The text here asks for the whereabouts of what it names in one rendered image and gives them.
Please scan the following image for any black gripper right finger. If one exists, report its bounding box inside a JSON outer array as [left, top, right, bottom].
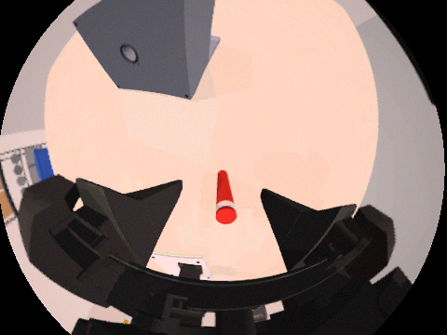
[[260, 187, 358, 272]]

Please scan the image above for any red peg with white band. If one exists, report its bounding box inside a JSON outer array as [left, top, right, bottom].
[[215, 170, 237, 223]]

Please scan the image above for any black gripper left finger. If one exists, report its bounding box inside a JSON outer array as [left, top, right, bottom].
[[74, 178, 183, 267]]

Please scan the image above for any dark grey sloped panel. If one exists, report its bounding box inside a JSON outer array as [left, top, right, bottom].
[[74, 0, 221, 100]]

